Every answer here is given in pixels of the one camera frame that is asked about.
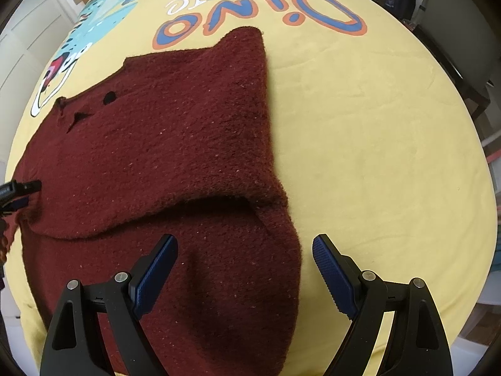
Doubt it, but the dark red knitted sweater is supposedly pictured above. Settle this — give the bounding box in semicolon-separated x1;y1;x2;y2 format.
13;26;302;375

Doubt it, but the person's left hand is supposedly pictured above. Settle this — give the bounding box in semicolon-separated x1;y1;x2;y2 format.
0;218;18;265

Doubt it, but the white wardrobe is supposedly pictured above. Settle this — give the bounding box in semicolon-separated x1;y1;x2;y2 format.
0;0;83;164

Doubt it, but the yellow dinosaur print bedspread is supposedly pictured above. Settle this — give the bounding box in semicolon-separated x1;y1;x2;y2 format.
6;0;498;375

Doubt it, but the dark hanging bag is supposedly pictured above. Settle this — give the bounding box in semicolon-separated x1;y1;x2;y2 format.
384;0;416;20

